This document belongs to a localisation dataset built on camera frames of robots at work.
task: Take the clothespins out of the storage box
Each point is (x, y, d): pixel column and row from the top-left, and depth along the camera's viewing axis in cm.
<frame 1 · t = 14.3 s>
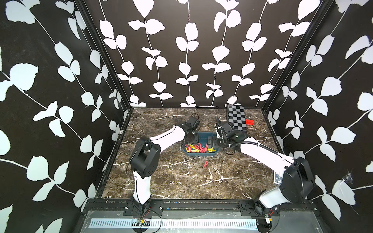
left hand: (196, 139, 92), fingers open
right hand: (212, 139, 86), fingers open
black white checkerboard: (235, 115, 117), point 2 cm above the table
small red block: (249, 122, 112), point 2 cm above the table
red clothespin: (206, 164, 91), on the table
yellow clothespin in box: (194, 150, 97), on the table
yellow clothespin right: (211, 150, 97), on the table

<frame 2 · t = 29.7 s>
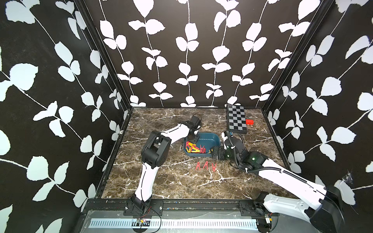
left hand: (194, 136, 100), fingers open
right hand: (215, 146, 78), fingers open
red clothespin 2: (198, 165, 90), point 2 cm above the table
red clothespin 3: (214, 167, 90), on the table
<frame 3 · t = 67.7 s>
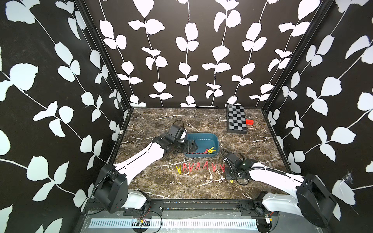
left hand: (193, 146, 81), fingers open
right hand: (226, 172, 86), fingers closed
red clothespin 4: (190, 168, 90), on the table
red clothespin 5: (184, 166, 90), on the table
yellow clothespin row left: (178, 169, 89), on the table
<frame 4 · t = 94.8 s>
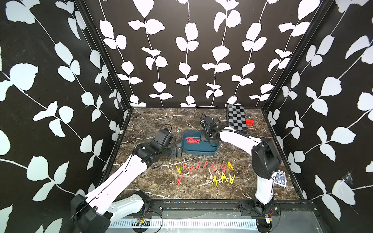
left hand: (176, 148, 76), fingers open
right hand: (201, 135, 94), fingers closed
yellow clothespin row: (224, 177, 86), on the table
blue playing card: (280, 178, 85), point 2 cm above the table
yellow clothespin row right: (230, 165, 90), on the table
red clothespin row: (179, 180, 84), on the table
yellow clothespin row right 2: (231, 179, 85), on the table
yellow clothespin row left 2: (214, 179, 85), on the table
red clothespin flat: (191, 140, 102), on the table
